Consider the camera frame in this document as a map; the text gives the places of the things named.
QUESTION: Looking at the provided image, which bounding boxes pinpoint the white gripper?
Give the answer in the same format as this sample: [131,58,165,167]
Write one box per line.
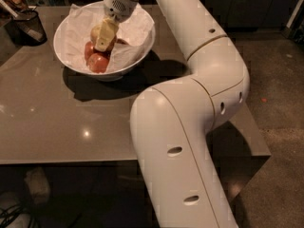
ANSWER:
[95,0,138,51]

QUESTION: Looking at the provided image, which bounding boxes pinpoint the yellow-green apple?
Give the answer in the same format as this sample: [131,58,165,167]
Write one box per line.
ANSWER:
[89,25,117,53]

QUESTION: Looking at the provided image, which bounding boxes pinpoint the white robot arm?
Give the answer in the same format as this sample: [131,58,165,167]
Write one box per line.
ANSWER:
[104,0,250,228]

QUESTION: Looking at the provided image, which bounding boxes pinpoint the red apple left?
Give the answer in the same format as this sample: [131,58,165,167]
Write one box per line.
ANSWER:
[85,41,94,61]

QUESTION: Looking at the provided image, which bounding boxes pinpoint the red apple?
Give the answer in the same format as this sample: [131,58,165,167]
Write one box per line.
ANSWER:
[86,53,109,73]
[85,41,94,61]

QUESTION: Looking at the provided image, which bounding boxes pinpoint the white bowl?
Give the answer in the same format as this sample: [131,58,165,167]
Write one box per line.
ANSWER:
[52,0,157,83]

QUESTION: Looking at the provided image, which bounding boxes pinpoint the red apple front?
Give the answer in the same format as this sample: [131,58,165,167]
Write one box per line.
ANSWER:
[86,53,109,73]

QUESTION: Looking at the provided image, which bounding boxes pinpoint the white paper liner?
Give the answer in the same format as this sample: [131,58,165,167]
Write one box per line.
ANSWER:
[64,2,156,74]

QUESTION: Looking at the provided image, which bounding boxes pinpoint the black mesh pen holder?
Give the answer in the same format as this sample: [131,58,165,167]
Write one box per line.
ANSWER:
[12,10,48,47]

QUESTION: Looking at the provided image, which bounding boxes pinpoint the white object under table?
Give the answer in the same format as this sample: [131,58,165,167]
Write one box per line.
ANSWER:
[25,167,50,205]

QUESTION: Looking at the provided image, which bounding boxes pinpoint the white base on floor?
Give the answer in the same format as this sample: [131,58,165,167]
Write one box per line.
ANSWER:
[0,189,32,228]

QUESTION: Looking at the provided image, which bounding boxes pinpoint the black cables on floor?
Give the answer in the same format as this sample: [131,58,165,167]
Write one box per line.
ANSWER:
[0,202,42,228]

